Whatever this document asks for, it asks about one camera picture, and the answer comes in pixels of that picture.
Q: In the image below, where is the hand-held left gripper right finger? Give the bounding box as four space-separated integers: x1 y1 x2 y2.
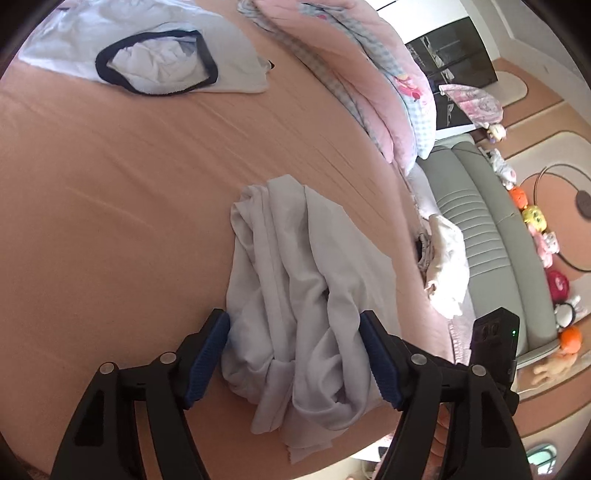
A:
358 310 534 480

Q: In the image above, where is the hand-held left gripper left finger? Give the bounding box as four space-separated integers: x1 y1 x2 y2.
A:
48 308 232 480

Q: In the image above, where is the white strappy dress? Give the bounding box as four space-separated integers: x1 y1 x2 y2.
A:
221 173 333 464

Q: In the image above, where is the white top wide navy neckline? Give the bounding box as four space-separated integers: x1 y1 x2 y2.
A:
21 0 273 97

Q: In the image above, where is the orange-headed doll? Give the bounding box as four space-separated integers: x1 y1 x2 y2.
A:
531 327 581 386

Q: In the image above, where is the white bunny plush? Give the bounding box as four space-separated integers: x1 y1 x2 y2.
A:
554 295 589 330

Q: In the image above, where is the grey-green padded headboard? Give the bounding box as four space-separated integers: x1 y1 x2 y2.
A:
418 134 573 365

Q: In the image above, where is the red plush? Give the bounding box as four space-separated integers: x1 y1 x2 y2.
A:
546 270 572 301

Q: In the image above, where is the cream folded cloth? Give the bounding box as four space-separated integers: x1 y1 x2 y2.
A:
422 215 471 319

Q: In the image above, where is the pink white cat plush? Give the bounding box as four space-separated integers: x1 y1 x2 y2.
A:
531 231 560 268

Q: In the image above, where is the white dog plush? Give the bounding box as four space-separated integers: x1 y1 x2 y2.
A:
489 148 518 191

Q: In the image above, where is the pink sheeted bed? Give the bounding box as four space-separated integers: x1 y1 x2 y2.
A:
0 0 467 480

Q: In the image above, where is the pink patterned small cloth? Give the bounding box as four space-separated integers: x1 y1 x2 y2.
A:
438 84 504 127

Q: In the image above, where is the folded pink checked duvet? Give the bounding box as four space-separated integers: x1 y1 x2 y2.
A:
238 0 437 176

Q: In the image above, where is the dark glass wardrobe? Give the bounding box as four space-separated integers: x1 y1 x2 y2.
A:
404 18 498 139

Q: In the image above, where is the white wardrobe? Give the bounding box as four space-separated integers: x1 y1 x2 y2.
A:
369 0 467 42

